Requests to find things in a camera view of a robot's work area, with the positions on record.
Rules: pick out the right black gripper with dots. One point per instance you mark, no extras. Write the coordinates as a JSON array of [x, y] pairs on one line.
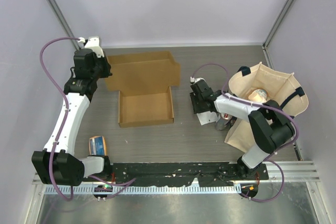
[[196, 109]]

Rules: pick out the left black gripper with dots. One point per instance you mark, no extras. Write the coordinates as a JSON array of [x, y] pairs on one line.
[[107, 67]]

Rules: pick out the clear plastic sachet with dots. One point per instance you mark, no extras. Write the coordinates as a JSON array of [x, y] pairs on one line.
[[207, 117]]

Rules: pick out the brown cardboard box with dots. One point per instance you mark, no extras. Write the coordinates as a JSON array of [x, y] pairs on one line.
[[144, 81]]

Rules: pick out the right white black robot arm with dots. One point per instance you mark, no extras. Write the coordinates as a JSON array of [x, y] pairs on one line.
[[270, 126]]

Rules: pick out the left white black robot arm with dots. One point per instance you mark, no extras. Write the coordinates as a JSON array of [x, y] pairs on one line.
[[56, 163]]

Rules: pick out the silver red drink can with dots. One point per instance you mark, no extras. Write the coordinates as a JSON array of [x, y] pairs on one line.
[[224, 121]]

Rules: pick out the peach tube in bag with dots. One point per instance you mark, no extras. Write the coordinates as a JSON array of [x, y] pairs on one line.
[[259, 95]]

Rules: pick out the beige canvas tote bag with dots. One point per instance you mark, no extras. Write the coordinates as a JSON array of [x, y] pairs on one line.
[[279, 86]]

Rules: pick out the yellow sponge with blue label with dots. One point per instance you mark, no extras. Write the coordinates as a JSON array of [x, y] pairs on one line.
[[97, 146]]

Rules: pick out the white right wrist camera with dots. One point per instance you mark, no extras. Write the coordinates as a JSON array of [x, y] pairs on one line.
[[194, 80]]

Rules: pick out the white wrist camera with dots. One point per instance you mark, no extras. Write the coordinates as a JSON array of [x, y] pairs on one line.
[[194, 80], [92, 43]]

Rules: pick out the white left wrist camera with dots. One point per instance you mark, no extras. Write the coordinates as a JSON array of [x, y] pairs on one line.
[[92, 43]]

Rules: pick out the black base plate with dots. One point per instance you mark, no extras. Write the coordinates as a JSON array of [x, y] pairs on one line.
[[208, 174]]

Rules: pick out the aluminium frame rail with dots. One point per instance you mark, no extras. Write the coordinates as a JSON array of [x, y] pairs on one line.
[[293, 171]]

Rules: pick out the perforated cable duct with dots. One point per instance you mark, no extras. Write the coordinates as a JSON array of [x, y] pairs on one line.
[[153, 190]]

